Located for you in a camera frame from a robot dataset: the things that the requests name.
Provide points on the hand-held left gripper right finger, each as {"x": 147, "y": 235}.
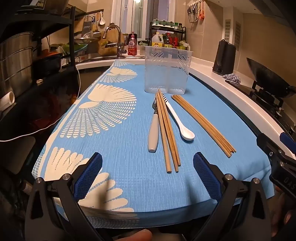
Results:
{"x": 207, "y": 178}

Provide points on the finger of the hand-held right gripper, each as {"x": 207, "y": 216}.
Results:
{"x": 266, "y": 143}
{"x": 288, "y": 140}

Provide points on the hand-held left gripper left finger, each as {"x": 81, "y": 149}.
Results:
{"x": 89, "y": 178}

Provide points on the white ceramic spoon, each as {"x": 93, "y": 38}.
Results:
{"x": 187, "y": 134}

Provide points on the clear plastic utensil holder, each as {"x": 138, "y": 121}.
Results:
{"x": 168, "y": 76}

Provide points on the person's right hand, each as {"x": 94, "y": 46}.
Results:
{"x": 279, "y": 215}

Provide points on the person's left hand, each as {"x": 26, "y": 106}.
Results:
{"x": 141, "y": 236}

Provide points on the blue patterned tablecloth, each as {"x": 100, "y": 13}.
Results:
{"x": 129, "y": 139}

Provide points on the black gas stove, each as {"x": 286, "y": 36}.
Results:
{"x": 245, "y": 89}

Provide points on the black wok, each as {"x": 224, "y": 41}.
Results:
{"x": 268, "y": 76}

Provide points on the black countertop appliance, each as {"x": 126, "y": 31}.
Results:
{"x": 225, "y": 58}

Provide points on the crumpled paper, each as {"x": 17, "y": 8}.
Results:
{"x": 39, "y": 81}

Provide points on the white pipe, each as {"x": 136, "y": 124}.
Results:
{"x": 7, "y": 100}

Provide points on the orange lidded pot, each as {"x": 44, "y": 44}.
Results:
{"x": 48, "y": 64}

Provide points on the green basin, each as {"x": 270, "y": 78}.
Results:
{"x": 78, "y": 47}

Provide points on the steel kitchen faucet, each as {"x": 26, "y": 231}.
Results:
{"x": 118, "y": 49}

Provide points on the range hood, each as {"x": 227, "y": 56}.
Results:
{"x": 266, "y": 9}

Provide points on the red sauce bottle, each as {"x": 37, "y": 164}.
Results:
{"x": 175, "y": 42}

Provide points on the steel bowl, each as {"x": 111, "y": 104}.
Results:
{"x": 85, "y": 41}

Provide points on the black shelf rack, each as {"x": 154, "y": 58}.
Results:
{"x": 72, "y": 41}

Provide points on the red dish soap bottle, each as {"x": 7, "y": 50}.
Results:
{"x": 132, "y": 47}

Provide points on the steel stockpot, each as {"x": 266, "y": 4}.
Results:
{"x": 13, "y": 62}

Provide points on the glass jar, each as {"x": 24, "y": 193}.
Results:
{"x": 143, "y": 47}

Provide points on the dark soy sauce bottle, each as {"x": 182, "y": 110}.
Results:
{"x": 167, "y": 41}

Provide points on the yellow cooking oil jug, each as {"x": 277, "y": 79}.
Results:
{"x": 157, "y": 42}

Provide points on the metal grater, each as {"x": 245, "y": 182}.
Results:
{"x": 87, "y": 26}

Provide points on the row of spice jars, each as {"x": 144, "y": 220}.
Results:
{"x": 166, "y": 23}

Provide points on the white ladle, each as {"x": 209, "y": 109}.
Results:
{"x": 102, "y": 22}

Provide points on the black spice rack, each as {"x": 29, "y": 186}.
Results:
{"x": 150, "y": 30}

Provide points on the sliding glass window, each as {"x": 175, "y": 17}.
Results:
{"x": 138, "y": 18}

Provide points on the microwave oven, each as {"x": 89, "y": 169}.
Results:
{"x": 40, "y": 2}

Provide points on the white wall vent grille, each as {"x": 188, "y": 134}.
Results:
{"x": 227, "y": 31}
{"x": 237, "y": 34}

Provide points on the black hanging rail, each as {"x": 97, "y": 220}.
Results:
{"x": 90, "y": 13}

